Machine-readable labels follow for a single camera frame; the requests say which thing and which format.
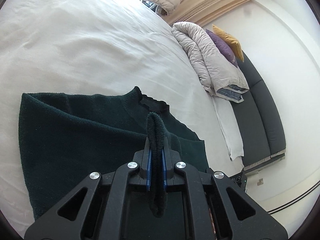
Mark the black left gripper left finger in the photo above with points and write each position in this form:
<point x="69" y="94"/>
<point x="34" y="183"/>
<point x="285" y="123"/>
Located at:
<point x="98" y="207"/>

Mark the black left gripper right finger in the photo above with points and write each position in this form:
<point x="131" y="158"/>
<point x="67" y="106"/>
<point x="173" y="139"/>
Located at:
<point x="215" y="207"/>

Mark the dark green knit sweater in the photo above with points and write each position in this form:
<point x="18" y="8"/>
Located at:
<point x="64" y="138"/>

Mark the dark grey upholstered headboard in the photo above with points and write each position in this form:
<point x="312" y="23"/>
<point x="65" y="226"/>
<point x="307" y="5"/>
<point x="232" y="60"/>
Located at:
<point x="259" y="122"/>

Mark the white pillow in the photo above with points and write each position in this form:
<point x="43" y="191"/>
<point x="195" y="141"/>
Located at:
<point x="229" y="128"/>

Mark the folded grey duvet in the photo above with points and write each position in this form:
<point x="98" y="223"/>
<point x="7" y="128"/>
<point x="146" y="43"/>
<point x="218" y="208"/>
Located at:
<point x="217" y="75"/>

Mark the purple cushion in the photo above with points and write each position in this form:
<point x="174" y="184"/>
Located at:
<point x="223" y="48"/>

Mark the mustard yellow cushion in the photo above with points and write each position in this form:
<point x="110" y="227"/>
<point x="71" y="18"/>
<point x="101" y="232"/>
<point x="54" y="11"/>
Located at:
<point x="230" y="40"/>

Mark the white bed sheet mattress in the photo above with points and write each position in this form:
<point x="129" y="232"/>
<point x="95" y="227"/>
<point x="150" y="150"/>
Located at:
<point x="93" y="47"/>

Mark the beige curtain right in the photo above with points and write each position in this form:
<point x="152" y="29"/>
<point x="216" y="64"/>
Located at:
<point x="201" y="12"/>

